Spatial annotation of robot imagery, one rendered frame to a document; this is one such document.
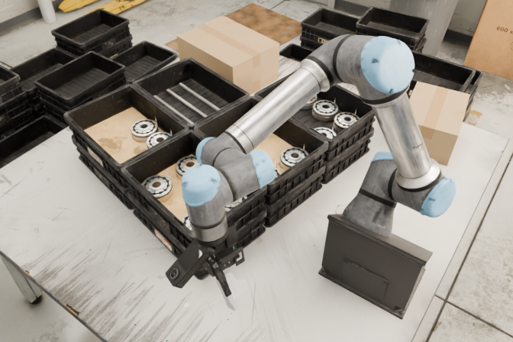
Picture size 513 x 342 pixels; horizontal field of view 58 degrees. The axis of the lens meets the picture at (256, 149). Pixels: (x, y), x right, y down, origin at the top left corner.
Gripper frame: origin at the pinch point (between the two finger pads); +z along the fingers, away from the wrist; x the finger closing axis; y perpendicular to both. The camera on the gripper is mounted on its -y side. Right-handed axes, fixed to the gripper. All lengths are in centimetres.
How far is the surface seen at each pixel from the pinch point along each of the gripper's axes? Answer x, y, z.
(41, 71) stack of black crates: 236, 10, 43
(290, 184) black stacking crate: 30, 46, 16
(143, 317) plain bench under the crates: 24.7, -14.4, 28.9
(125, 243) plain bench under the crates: 53, -8, 27
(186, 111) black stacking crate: 89, 39, 12
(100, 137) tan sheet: 93, 4, 10
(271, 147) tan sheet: 50, 54, 16
